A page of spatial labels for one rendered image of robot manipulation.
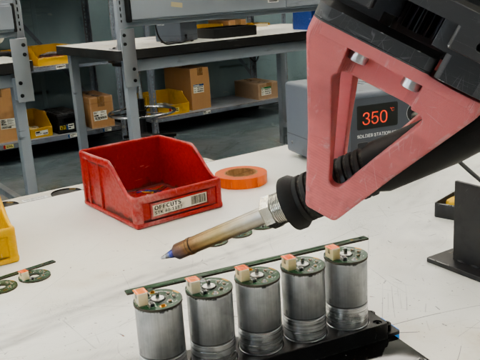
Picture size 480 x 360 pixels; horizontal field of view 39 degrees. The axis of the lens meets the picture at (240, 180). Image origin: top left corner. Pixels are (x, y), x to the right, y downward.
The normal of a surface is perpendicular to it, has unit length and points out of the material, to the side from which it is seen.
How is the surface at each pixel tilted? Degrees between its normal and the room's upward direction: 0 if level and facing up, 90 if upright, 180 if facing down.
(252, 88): 91
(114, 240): 0
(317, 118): 109
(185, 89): 92
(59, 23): 90
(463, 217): 90
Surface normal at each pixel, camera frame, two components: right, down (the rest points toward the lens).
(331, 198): -0.41, 0.41
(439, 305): -0.06, -0.96
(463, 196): -0.84, 0.19
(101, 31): 0.58, 0.18
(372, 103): 0.38, 0.22
